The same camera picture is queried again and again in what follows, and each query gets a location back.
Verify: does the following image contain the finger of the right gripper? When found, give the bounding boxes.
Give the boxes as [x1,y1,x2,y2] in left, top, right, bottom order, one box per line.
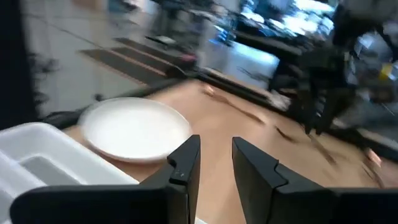
[314,90,335,136]
[303,90,315,135]

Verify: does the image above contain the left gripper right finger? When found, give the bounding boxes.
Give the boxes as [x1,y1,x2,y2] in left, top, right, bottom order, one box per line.
[232,137,335,224]

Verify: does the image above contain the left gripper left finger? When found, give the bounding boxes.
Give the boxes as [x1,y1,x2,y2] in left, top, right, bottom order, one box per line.
[141,134,201,224]

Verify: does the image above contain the rose gold spoon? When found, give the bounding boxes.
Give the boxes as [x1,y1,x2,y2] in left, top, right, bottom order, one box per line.
[362,147,387,188]
[201,84,267,126]

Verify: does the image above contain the rose gold fork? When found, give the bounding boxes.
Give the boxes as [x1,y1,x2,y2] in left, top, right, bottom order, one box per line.
[306,132,338,166]

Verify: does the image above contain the white round plate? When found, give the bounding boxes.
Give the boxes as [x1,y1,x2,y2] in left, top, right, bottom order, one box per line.
[76,96,193,165]

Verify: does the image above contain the white cutlery organizer tray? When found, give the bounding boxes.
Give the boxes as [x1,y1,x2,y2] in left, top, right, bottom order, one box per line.
[0,121,141,224]

